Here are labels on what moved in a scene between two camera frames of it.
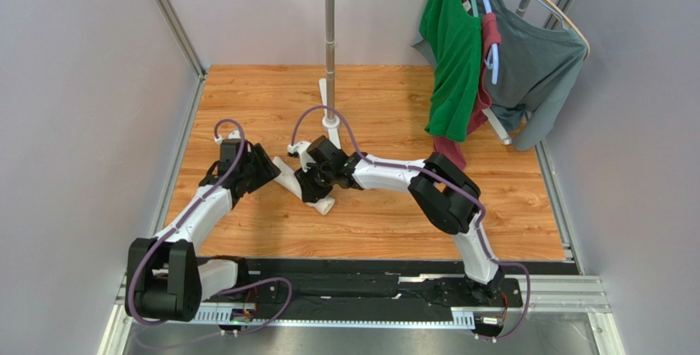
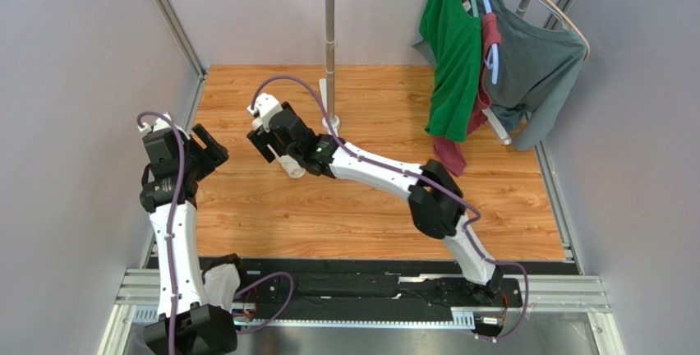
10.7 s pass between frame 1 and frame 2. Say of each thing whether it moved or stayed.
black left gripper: moved
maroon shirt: stayed
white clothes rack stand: stayed
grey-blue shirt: stayed
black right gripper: moved
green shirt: stayed
